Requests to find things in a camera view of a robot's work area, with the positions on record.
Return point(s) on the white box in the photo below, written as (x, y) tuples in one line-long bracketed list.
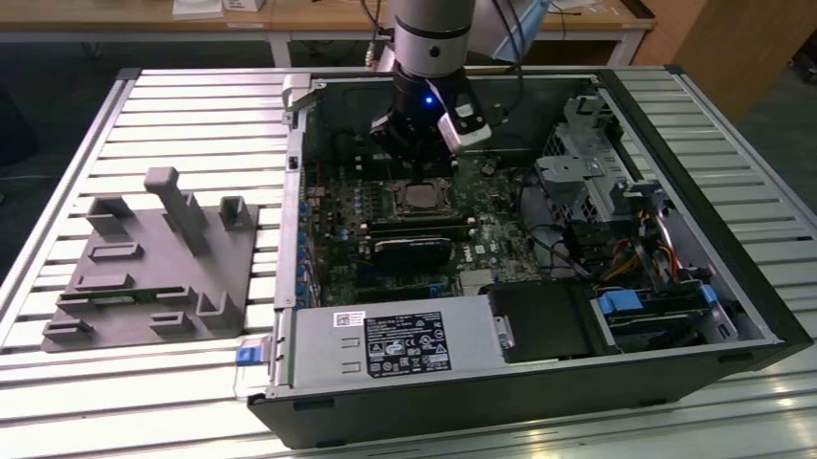
[(198, 8)]

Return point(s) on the green RAM stick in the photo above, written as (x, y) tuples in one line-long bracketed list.
[(122, 299)]

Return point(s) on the thin metal locking lever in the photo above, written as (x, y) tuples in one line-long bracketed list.
[(389, 169)]

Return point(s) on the blue disk carrier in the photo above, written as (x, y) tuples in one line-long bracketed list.
[(620, 303)]

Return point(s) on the black graphics card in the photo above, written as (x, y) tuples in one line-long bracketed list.
[(416, 253)]

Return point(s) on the black plastic shroud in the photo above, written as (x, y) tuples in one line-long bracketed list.
[(543, 320)]

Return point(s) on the grey parts rack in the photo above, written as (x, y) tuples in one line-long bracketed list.
[(159, 268)]

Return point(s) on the grey power supply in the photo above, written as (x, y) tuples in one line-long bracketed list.
[(320, 344)]

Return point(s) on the brown wooden cabinet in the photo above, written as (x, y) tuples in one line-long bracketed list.
[(735, 48)]

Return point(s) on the black PC case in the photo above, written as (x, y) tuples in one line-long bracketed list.
[(446, 416)]

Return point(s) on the CPU socket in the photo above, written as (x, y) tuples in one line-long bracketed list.
[(393, 211)]

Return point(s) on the blue side clip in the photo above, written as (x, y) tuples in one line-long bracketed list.
[(246, 356)]

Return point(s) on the silver square CPU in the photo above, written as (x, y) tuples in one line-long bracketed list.
[(421, 196)]

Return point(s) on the blue drive bay tab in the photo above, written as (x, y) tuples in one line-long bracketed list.
[(709, 296)]

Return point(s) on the small silver heat sink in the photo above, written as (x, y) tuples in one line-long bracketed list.
[(479, 281)]

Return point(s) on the green motherboard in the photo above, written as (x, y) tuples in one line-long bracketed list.
[(505, 253)]

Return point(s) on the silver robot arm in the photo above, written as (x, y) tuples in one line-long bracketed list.
[(430, 43)]

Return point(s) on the metal drive cage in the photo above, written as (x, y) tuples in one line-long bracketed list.
[(563, 172)]

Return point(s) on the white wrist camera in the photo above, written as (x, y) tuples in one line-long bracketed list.
[(469, 134)]

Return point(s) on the black RAM slot bank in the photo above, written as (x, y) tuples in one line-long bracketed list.
[(416, 228), (373, 172)]

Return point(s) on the wooden desk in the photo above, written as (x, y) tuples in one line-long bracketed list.
[(97, 21)]

